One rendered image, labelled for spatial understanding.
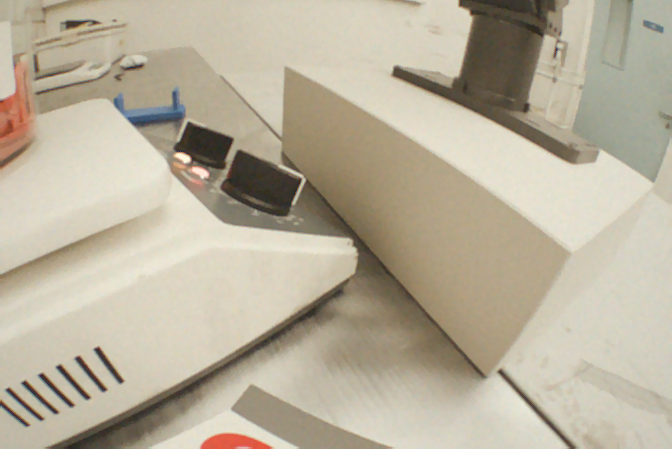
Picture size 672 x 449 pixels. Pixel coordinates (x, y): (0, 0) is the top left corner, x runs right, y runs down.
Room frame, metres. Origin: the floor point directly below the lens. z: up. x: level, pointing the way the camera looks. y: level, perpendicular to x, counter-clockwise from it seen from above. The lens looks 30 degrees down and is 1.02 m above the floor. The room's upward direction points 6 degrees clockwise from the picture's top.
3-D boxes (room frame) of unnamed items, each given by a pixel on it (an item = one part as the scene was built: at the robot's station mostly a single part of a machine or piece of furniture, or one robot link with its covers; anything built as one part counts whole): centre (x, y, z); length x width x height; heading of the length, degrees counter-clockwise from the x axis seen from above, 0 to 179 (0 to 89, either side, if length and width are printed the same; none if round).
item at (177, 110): (0.36, 0.25, 0.92); 0.10 x 0.03 x 0.04; 111
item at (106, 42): (0.97, 0.96, 0.97); 0.37 x 0.31 x 0.14; 28
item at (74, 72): (0.68, 0.77, 0.92); 0.26 x 0.19 x 0.05; 117
